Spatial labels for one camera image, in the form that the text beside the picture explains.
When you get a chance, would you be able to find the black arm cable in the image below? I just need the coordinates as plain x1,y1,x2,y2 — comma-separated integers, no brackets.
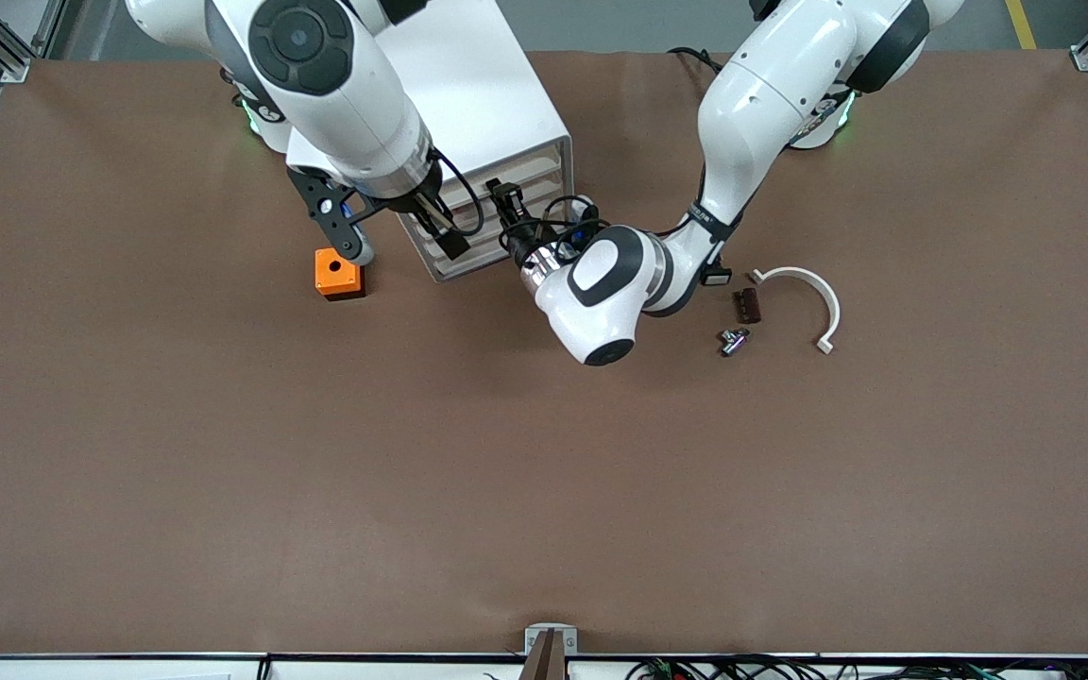
430,148,487,238
504,193,614,250

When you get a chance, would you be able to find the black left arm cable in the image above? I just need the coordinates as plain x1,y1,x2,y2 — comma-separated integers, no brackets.
504,193,614,250

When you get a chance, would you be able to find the white curved plastic clip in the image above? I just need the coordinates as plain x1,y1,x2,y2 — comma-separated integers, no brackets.
749,266,842,355

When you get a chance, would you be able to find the black base cable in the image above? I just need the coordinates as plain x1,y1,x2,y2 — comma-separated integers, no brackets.
667,45,726,75

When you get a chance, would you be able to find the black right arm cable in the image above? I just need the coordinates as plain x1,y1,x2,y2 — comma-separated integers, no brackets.
430,148,487,238

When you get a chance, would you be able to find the grey metal bracket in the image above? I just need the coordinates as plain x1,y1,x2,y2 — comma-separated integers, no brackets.
524,624,579,680

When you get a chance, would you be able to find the orange button box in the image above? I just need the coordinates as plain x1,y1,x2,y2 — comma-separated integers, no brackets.
314,247,366,301

